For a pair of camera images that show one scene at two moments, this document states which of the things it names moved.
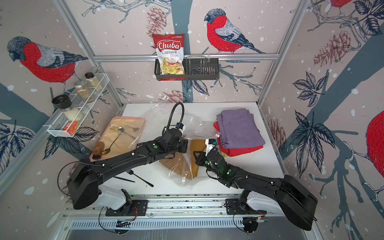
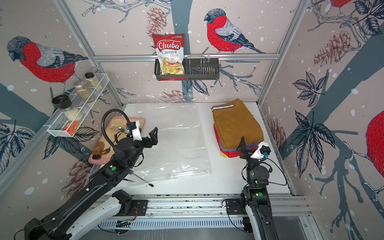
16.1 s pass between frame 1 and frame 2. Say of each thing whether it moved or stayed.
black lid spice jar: stayed
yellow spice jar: stayed
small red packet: stayed
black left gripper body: moved
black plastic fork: stayed
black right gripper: moved
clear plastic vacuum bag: moved
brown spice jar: stayed
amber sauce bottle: stayed
